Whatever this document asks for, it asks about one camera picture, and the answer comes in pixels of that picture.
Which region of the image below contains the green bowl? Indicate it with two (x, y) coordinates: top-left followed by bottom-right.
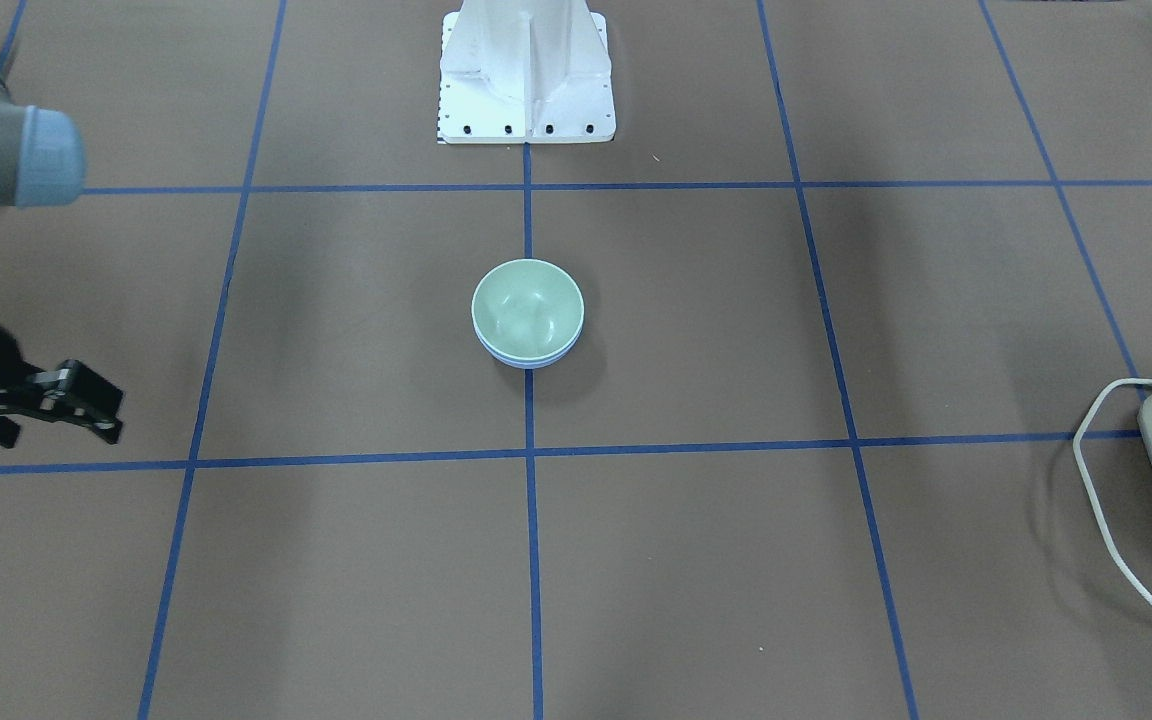
(470, 258), (586, 355)

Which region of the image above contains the blue bowl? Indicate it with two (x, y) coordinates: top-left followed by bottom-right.
(477, 336), (579, 370)

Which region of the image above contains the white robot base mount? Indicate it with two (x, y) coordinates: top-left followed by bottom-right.
(435, 1), (617, 145)

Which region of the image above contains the white cable loop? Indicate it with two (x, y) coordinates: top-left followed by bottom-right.
(1073, 378), (1152, 639)

